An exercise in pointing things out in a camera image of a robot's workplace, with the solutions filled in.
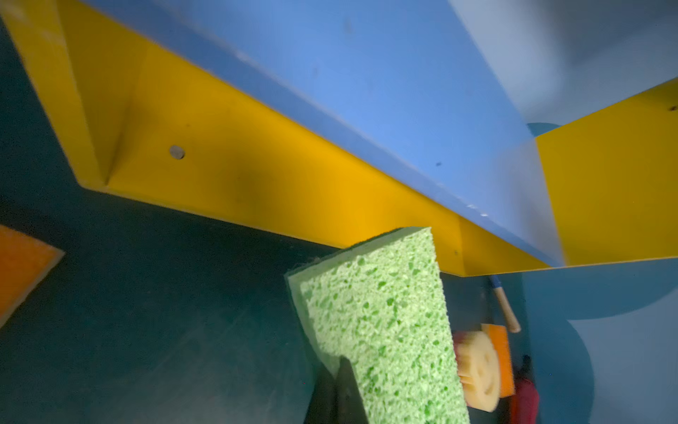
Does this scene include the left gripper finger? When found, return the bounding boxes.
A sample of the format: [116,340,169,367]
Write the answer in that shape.
[304,356,369,424]

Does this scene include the green sponge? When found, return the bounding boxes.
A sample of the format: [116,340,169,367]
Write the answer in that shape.
[285,227,470,423]

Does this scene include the yellow shelf with pink and blue boards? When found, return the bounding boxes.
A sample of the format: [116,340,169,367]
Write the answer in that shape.
[1,1,677,277]

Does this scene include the smiley sponge upper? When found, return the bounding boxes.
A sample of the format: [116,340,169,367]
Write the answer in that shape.
[453,331,501,413]

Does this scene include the orange sponge right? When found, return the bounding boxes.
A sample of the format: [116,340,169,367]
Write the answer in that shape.
[481,323,516,399]

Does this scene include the orange sponge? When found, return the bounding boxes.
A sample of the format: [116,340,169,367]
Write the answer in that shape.
[481,323,516,399]
[1,225,65,326]

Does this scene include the red toy object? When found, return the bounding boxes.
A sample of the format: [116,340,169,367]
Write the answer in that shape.
[510,354,540,424]

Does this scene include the blue toy shovel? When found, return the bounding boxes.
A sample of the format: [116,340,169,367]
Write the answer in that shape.
[489,275,522,334]

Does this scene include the orange sponge far left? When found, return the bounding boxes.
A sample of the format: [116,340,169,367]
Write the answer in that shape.
[1,225,65,326]

